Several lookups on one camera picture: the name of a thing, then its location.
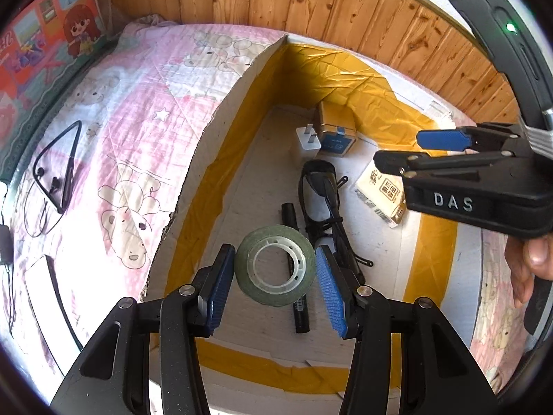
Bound white flat box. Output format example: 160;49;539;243
24;254;84;352

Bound gold tin box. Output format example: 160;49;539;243
315;100;358;158

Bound black marker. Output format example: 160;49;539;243
281;202;312;334

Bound wooden headboard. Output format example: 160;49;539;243
106;0;525;115

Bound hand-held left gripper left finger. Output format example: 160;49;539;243
52;243;237;415

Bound black sunglasses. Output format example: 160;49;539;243
298;159;374;284

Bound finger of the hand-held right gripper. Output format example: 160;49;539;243
416;125;524;153
374;135;535;179

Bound green tape roll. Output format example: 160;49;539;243
234;225;318;307

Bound white cardboard box yellow tape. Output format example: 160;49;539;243
140;32;485;403

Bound black power adapter with cable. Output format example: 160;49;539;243
0;177;49;338

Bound black neckband earphones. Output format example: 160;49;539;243
32;120;83;215

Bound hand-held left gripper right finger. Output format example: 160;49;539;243
315;245;497;415

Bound white charger plug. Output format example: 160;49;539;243
295;124;322;159

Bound pink toy box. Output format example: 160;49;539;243
0;0;109;182

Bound person's right hand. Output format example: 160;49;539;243
505;232;553;310

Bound yellow tissue packet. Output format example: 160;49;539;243
354;156;409;229

